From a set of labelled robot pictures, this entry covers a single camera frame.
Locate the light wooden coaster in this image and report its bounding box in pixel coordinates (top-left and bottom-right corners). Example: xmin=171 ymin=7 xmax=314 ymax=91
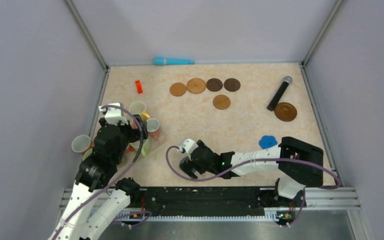
xmin=169 ymin=82 xmax=187 ymax=97
xmin=212 ymin=94 xmax=231 ymax=110

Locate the blue flower coaster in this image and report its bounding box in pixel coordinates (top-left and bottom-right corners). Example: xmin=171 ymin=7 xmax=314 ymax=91
xmin=258 ymin=135 xmax=278 ymax=150

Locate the woven rattan coaster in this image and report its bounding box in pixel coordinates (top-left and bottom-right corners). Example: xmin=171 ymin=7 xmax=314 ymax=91
xmin=186 ymin=77 xmax=206 ymax=94

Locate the dark wooden coaster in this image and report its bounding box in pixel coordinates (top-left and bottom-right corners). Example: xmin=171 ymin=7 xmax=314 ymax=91
xmin=223 ymin=78 xmax=241 ymax=92
xmin=206 ymin=78 xmax=224 ymax=92

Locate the brown grooved coaster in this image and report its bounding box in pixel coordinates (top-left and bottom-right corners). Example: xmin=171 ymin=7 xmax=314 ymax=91
xmin=274 ymin=102 xmax=298 ymax=122

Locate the black microphone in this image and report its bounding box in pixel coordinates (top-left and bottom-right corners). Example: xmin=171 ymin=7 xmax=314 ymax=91
xmin=266 ymin=76 xmax=293 ymax=112

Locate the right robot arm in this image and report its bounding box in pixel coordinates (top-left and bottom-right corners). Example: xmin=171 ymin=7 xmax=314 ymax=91
xmin=179 ymin=136 xmax=324 ymax=206

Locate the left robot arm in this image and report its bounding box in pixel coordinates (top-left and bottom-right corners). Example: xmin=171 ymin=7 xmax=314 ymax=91
xmin=50 ymin=113 xmax=148 ymax=240

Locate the pink printed mug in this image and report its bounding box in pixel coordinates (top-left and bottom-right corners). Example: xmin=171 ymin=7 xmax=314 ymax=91
xmin=146 ymin=118 xmax=161 ymax=140

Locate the light green mug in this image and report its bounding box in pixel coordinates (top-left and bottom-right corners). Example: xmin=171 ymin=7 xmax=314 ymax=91
xmin=130 ymin=139 xmax=151 ymax=157

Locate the red block near cups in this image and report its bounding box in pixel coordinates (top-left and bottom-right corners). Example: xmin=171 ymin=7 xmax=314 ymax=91
xmin=135 ymin=80 xmax=143 ymax=94

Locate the pale green mug off table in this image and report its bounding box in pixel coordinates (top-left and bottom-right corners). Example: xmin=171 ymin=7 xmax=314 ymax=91
xmin=82 ymin=148 xmax=93 ymax=161

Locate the turquoise microphone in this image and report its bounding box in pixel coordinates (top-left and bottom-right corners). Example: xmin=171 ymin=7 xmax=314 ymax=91
xmin=153 ymin=57 xmax=195 ymax=66

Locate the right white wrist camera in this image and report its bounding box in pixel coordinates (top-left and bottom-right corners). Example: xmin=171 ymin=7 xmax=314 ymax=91
xmin=178 ymin=138 xmax=199 ymax=156

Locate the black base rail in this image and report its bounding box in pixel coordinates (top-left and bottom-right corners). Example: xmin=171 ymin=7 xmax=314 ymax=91
xmin=128 ymin=186 xmax=307 ymax=226

